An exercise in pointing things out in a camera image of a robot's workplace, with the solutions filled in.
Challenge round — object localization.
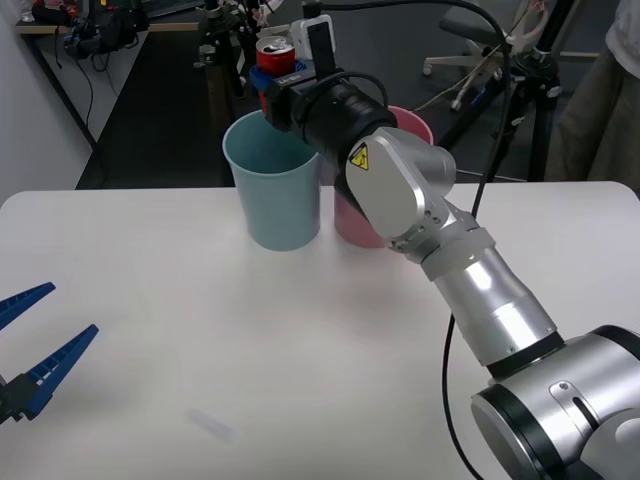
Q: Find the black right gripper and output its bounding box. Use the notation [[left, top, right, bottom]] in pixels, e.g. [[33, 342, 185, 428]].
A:
[[248, 58, 317, 133]]

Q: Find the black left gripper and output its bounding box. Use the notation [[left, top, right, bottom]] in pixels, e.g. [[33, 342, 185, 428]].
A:
[[0, 281, 100, 426]]

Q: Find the red drink can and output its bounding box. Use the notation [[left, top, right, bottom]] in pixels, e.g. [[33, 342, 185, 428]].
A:
[[255, 36, 297, 79]]

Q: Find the black tripod stand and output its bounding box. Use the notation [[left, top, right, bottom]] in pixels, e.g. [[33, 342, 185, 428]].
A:
[[439, 0, 569, 182], [193, 0, 254, 101]]

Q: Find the pale blue plastic bin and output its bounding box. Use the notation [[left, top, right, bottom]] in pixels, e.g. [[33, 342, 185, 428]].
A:
[[222, 110, 321, 252]]

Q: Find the pink plastic bin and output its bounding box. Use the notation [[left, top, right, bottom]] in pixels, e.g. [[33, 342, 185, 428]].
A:
[[332, 104, 434, 250]]

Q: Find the black equipment pile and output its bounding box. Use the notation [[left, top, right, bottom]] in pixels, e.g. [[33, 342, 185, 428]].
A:
[[62, 2, 151, 59]]

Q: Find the office chair with white base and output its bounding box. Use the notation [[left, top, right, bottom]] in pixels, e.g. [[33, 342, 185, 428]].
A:
[[423, 13, 507, 112]]

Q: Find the grey desk with wooden edge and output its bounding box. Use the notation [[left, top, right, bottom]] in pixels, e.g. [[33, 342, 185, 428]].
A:
[[13, 0, 206, 151]]

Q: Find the person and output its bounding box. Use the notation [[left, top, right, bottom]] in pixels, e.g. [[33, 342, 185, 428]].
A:
[[544, 0, 640, 182]]

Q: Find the pale grey wrist camera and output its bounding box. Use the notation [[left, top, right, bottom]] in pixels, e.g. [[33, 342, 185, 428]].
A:
[[290, 13, 337, 76]]

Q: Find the black cable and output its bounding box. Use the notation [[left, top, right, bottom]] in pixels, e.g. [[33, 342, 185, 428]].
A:
[[304, 0, 514, 480]]

